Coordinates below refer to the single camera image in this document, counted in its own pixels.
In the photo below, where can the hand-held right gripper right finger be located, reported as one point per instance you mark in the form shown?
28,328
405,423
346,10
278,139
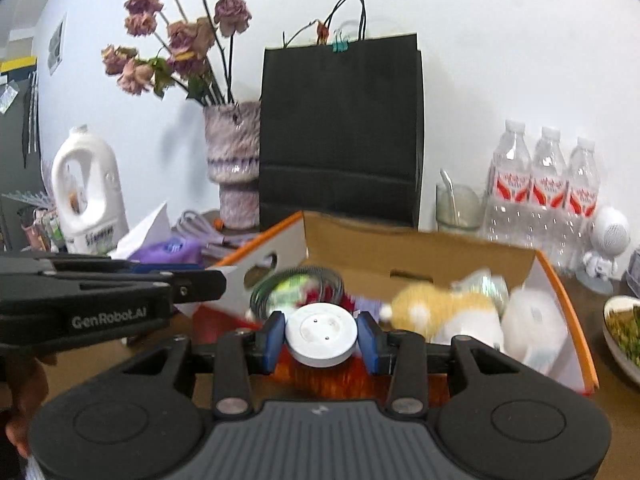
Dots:
368,342

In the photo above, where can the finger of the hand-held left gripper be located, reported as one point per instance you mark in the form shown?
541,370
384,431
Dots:
200,286

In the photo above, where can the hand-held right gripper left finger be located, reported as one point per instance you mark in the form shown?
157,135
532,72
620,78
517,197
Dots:
272,342

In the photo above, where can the white round disc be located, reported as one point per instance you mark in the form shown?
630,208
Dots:
320,332

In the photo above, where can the cardboard box orange edges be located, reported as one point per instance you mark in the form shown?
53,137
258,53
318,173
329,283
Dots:
360,255

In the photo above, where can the person's left hand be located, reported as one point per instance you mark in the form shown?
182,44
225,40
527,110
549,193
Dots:
22,400

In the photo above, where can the purple tissue pack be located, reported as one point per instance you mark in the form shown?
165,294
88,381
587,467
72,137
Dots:
170,250

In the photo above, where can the green white packet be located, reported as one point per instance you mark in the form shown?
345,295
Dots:
292,287

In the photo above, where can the yellow white plush toy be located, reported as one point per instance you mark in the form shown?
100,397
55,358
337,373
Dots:
435,305

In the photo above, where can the cluttered rack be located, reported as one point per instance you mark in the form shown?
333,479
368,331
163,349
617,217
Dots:
35,220

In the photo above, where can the crinkled clear wrapper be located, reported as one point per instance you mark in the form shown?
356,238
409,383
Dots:
487,285

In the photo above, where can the mottled purple ceramic vase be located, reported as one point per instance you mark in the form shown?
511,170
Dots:
232,150

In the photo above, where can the white detergent bottle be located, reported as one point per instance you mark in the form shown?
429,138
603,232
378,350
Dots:
100,185

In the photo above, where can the dark cabinet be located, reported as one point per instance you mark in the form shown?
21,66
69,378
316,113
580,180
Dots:
12,160

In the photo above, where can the clear drinking glass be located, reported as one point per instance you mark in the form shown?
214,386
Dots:
465,210

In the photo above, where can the white tissue roll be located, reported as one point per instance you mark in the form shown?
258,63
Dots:
532,320

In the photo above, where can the metal spoon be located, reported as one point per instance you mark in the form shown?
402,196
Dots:
448,187

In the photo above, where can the hanging utensils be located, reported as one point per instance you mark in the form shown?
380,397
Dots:
31,115

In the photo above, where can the black paper bag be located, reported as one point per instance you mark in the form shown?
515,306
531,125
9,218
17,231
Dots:
340,125

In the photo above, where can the clear water bottle red label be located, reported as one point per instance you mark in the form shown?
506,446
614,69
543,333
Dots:
548,175
507,170
582,185

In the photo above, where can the dried pink rose bouquet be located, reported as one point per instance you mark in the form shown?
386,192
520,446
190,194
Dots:
185,35

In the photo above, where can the bowl of green snacks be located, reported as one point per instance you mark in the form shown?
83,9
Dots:
622,330

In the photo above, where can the white astronaut figurine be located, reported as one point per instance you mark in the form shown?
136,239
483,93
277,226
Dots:
610,225

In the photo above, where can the small printed tin box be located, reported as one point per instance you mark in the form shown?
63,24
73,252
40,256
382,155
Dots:
635,265

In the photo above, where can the teal binder clip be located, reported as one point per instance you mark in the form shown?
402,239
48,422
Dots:
340,46

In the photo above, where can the grey wall poster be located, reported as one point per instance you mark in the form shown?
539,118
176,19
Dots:
57,45

